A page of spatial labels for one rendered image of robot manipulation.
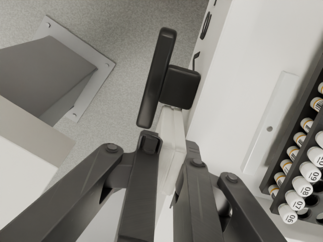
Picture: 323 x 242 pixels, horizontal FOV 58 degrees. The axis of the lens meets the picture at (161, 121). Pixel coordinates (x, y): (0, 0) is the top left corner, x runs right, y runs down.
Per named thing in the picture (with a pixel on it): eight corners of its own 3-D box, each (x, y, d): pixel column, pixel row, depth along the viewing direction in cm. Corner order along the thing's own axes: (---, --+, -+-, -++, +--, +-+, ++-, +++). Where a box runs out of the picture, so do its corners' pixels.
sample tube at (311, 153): (288, 139, 27) (311, 165, 22) (293, 127, 26) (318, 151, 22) (301, 143, 27) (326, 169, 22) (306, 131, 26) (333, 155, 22)
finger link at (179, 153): (173, 149, 15) (187, 152, 15) (172, 106, 22) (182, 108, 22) (159, 194, 17) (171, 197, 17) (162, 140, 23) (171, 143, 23)
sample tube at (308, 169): (281, 152, 27) (303, 180, 23) (287, 141, 27) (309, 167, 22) (294, 156, 27) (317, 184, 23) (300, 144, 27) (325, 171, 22)
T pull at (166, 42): (136, 122, 23) (134, 128, 22) (161, 25, 20) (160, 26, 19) (180, 133, 23) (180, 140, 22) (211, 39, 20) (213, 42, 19)
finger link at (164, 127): (159, 194, 17) (146, 191, 16) (162, 140, 23) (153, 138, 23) (173, 149, 15) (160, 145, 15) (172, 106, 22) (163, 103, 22)
